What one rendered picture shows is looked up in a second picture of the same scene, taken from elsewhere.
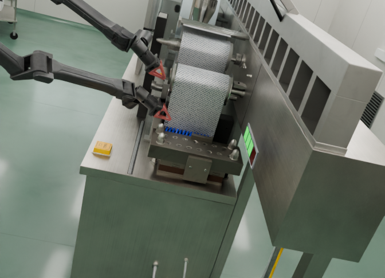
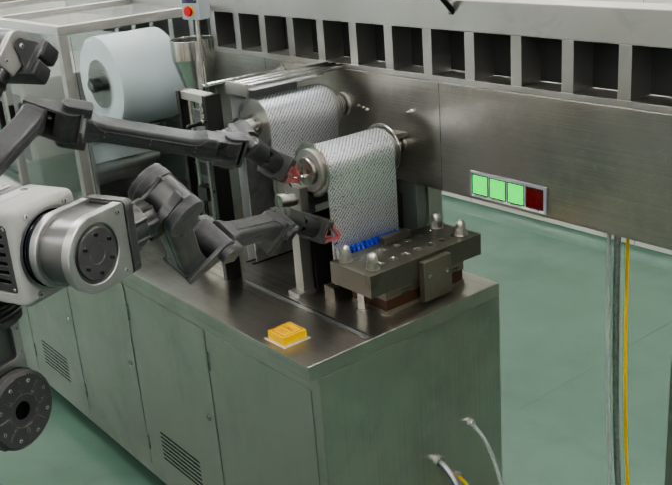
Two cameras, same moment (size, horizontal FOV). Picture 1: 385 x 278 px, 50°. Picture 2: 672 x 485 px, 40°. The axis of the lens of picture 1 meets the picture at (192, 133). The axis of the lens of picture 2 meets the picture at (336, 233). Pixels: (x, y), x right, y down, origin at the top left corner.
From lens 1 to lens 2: 1.35 m
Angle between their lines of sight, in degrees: 29
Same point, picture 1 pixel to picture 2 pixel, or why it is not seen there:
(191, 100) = (356, 189)
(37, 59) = (212, 230)
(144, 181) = (392, 335)
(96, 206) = (343, 420)
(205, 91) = (369, 165)
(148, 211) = (408, 378)
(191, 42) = (280, 110)
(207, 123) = (386, 212)
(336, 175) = not seen: outside the picture
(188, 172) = (429, 287)
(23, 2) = not seen: outside the picture
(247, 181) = not seen: hidden behind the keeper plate
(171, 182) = (420, 314)
